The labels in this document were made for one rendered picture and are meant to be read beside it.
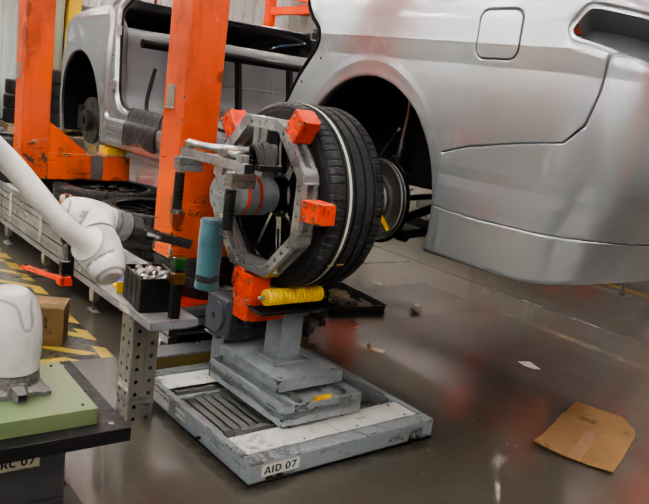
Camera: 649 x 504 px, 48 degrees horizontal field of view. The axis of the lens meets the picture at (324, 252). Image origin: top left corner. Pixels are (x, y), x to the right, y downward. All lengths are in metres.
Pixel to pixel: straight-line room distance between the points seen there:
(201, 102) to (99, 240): 1.00
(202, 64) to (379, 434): 1.51
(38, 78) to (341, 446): 2.96
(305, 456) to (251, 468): 0.21
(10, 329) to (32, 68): 2.80
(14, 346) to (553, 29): 1.71
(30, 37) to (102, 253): 2.74
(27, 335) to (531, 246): 1.43
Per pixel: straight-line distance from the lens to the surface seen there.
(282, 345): 2.75
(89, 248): 2.03
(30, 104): 4.64
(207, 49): 2.87
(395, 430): 2.74
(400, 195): 2.75
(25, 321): 2.03
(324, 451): 2.53
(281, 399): 2.63
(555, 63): 2.25
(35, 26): 4.64
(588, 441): 3.20
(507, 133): 2.32
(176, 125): 2.86
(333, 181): 2.36
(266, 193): 2.50
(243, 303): 2.62
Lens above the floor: 1.21
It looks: 12 degrees down
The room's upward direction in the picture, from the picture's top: 8 degrees clockwise
